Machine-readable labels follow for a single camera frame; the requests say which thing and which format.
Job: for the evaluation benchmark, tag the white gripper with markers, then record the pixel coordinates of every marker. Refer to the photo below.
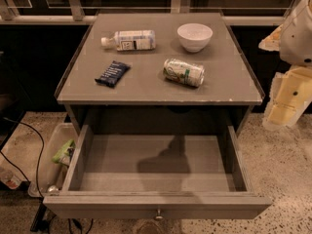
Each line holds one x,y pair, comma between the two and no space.
297,41

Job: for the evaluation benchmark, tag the grey top drawer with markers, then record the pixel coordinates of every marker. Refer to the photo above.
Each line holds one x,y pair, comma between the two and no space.
132,176

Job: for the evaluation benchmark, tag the grey drawer cabinet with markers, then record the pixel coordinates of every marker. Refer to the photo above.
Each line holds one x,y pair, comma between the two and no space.
229,80

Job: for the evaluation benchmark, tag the metal top drawer knob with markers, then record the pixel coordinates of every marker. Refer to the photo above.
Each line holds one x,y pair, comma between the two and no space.
158,216

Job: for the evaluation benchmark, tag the white ceramic bowl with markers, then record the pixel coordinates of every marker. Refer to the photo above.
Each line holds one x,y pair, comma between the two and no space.
194,37

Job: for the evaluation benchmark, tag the green white soda can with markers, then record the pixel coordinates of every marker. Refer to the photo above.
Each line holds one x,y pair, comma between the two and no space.
182,72

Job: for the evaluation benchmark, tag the metal window railing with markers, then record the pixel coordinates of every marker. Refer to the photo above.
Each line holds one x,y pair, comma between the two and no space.
234,12

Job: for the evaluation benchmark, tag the clear plastic water bottle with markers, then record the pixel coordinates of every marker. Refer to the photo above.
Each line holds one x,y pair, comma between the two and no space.
135,40

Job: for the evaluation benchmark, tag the dark blue snack packet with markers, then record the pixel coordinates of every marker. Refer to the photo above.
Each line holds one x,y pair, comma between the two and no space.
112,74

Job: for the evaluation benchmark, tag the green snack bag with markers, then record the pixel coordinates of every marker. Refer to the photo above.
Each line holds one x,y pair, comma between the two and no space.
65,153

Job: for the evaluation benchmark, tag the clear plastic storage bin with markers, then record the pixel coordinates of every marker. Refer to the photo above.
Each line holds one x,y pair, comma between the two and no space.
53,162

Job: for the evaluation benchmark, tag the small plastic bottle on floor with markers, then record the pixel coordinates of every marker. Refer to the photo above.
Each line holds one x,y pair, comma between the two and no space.
9,179

